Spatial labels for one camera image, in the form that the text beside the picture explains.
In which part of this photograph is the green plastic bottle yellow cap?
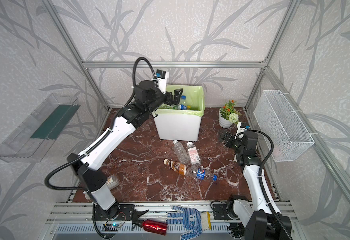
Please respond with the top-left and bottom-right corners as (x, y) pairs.
(159, 104), (182, 110)

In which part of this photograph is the blue cap clear bottle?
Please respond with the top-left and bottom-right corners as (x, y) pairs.
(178, 95), (187, 110)

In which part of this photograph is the square red text label bottle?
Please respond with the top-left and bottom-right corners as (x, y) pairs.
(187, 142), (200, 165)

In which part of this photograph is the pepsi bottle blue cap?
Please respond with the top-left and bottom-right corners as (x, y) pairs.
(186, 166), (217, 181)

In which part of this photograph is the clear bottle white cap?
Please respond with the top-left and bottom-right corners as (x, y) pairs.
(173, 140), (190, 166)

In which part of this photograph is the brown label tea bottle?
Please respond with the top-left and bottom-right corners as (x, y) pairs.
(164, 159), (189, 176)

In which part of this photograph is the clear bottle green cap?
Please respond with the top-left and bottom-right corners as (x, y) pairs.
(106, 175), (120, 190)

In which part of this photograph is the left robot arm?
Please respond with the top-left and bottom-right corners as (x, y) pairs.
(44, 57), (183, 219)

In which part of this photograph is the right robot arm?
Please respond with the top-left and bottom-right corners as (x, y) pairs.
(218, 130), (292, 240)

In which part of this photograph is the white bin with green liner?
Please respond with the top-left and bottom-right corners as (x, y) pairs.
(154, 85), (205, 142)

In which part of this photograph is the potted plant white pot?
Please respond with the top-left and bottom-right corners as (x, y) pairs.
(218, 100), (247, 129)

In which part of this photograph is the yellow sponge pad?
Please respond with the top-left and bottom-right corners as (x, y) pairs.
(200, 212), (212, 231)

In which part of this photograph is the blue dotted knit glove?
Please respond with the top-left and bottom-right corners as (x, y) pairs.
(166, 205), (202, 240)

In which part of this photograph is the red metal flask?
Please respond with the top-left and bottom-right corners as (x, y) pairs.
(132, 210), (168, 236)

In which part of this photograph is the green circuit board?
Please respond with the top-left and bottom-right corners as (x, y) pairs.
(103, 222), (125, 232)

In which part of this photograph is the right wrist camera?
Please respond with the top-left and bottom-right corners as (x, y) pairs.
(235, 122), (250, 139)

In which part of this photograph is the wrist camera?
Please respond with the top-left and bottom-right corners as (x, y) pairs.
(154, 70), (169, 94)
(235, 122), (250, 139)

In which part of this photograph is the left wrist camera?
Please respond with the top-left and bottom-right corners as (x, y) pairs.
(154, 70), (169, 94)

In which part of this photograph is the white wire mesh basket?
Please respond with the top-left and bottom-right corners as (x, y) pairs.
(253, 90), (315, 162)

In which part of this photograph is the clear acrylic wall shelf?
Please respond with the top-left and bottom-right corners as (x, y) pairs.
(0, 94), (81, 163)

